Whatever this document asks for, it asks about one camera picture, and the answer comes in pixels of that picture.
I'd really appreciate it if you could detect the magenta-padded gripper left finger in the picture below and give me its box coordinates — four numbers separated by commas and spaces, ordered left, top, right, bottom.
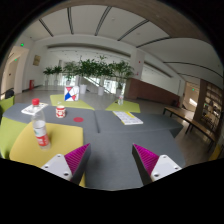
40, 142, 92, 186

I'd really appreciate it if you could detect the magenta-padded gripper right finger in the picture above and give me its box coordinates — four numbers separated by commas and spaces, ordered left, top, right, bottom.
131, 142, 184, 186

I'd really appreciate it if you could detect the red-capped clear water bottle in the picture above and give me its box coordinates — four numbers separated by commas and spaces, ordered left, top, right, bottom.
31, 98, 52, 151

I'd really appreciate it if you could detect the long wooden bench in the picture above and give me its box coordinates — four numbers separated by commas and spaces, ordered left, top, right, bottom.
162, 105, 218, 144

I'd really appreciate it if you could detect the red and white cup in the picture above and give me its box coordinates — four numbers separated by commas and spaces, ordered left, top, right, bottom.
55, 105, 67, 119

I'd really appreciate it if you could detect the yellow-edged white booklet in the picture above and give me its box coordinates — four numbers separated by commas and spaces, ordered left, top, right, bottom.
112, 110, 144, 126

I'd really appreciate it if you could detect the colourful printed magazine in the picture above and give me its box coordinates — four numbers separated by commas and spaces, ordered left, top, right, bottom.
20, 102, 49, 116

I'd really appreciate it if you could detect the large lime green table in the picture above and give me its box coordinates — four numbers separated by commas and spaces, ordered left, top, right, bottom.
49, 93, 95, 111

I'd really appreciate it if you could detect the small lime green table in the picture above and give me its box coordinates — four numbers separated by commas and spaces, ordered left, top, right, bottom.
105, 99, 142, 114

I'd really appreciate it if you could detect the white red blue cube box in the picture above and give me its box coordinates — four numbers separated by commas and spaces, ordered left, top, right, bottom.
63, 85, 81, 102

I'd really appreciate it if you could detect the wooden shelf unit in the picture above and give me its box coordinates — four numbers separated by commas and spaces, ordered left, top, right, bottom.
194, 81, 224, 134

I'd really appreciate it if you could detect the lime green seat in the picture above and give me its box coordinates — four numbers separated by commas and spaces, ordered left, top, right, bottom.
0, 95, 16, 116

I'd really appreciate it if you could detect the black chair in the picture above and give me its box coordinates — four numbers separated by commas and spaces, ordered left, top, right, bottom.
4, 89, 15, 99

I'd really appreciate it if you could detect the group of potted green plants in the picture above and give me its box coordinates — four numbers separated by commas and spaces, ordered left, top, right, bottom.
42, 56, 135, 96

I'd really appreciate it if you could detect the framed wall picture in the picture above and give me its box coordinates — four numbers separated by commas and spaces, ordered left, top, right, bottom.
32, 54, 42, 67

